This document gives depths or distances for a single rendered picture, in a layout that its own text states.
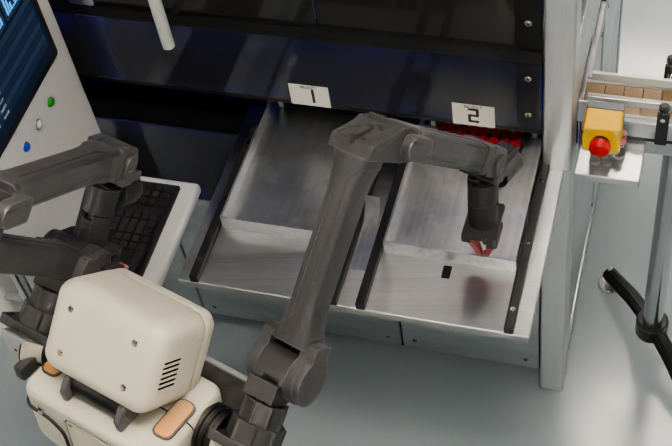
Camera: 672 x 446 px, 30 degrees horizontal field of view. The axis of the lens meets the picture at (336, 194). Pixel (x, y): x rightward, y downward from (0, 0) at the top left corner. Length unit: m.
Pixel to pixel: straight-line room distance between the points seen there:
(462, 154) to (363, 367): 1.35
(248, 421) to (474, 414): 1.44
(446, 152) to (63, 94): 0.91
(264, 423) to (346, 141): 0.44
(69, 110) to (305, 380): 1.00
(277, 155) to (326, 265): 0.84
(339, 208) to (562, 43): 0.66
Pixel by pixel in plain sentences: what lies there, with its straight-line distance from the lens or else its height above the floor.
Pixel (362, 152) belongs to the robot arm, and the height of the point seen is 1.50.
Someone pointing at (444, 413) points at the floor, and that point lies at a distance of 3.27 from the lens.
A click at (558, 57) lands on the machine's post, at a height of 1.21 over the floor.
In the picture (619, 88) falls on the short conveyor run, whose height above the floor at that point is 0.93.
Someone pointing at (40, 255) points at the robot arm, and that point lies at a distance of 1.96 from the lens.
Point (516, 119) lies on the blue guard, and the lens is 2.48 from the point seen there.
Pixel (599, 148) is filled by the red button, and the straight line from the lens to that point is 2.45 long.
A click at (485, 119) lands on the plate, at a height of 1.01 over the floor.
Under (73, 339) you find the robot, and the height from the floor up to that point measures 1.34.
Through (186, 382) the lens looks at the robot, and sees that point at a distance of 1.93.
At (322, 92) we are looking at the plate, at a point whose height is 1.03.
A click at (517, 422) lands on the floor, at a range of 3.26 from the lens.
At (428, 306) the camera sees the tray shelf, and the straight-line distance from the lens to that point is 2.39.
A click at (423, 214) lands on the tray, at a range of 2.51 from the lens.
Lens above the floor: 2.87
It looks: 51 degrees down
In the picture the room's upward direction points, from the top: 11 degrees counter-clockwise
